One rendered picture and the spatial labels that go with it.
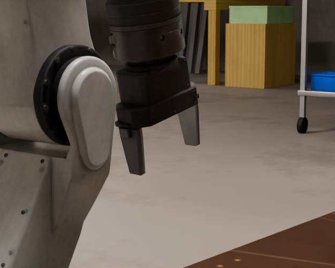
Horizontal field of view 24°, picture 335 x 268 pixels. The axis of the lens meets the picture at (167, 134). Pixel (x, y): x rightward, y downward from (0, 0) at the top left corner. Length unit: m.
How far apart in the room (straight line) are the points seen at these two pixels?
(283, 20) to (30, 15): 6.82
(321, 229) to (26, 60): 0.62
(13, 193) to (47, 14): 0.25
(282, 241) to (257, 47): 6.99
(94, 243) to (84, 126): 1.46
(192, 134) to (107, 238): 1.55
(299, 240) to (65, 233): 0.66
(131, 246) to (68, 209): 1.35
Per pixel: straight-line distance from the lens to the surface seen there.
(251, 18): 7.53
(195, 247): 2.44
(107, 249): 2.43
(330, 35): 8.95
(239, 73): 7.58
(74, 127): 1.05
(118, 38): 0.91
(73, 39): 1.10
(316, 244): 0.50
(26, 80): 1.06
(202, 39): 9.25
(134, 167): 0.94
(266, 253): 0.48
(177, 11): 0.92
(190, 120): 1.01
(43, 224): 1.09
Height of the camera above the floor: 0.72
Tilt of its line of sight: 9 degrees down
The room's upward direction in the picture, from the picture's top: straight up
